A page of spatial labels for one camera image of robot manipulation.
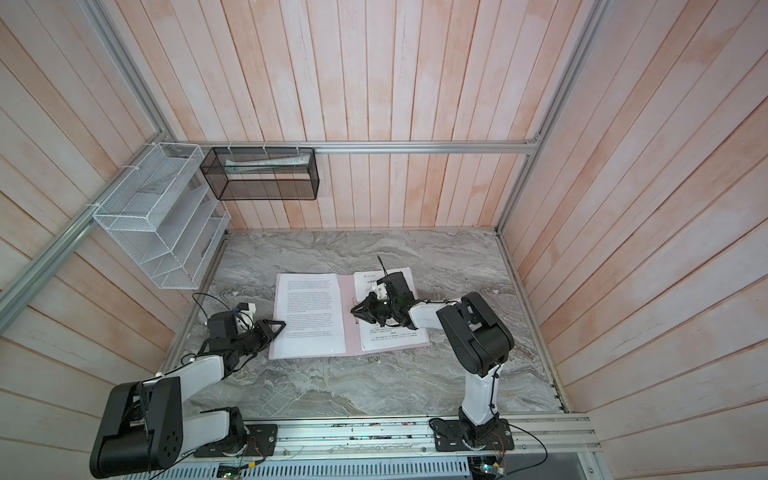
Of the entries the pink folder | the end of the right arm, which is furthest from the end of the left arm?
the end of the right arm

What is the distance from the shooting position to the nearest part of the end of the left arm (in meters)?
0.70

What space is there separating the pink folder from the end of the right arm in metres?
0.08

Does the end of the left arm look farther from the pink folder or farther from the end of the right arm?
the end of the right arm

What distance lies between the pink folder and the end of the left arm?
29 millimetres

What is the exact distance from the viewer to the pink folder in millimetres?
894

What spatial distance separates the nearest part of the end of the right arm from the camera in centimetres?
75
